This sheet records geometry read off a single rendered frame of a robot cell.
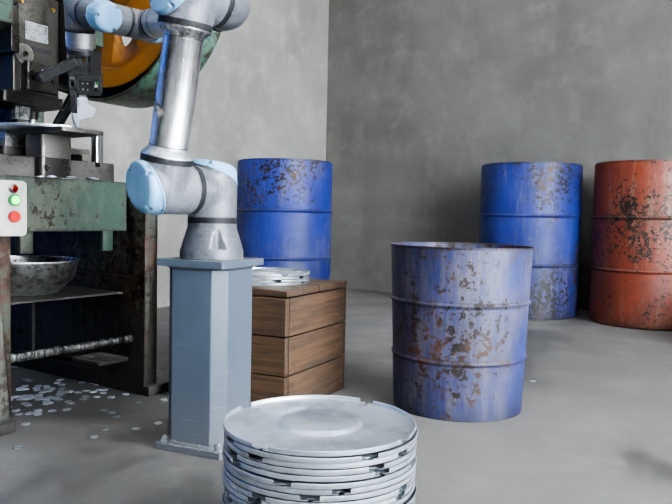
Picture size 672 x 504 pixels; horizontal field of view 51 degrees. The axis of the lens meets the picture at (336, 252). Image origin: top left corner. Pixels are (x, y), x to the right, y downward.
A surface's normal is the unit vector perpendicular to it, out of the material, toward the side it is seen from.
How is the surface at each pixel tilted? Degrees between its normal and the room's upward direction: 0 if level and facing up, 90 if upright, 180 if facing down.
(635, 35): 90
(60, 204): 90
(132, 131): 90
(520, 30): 90
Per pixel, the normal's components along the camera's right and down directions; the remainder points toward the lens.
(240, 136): 0.84, 0.04
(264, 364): -0.45, 0.04
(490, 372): 0.25, 0.09
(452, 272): -0.24, 0.08
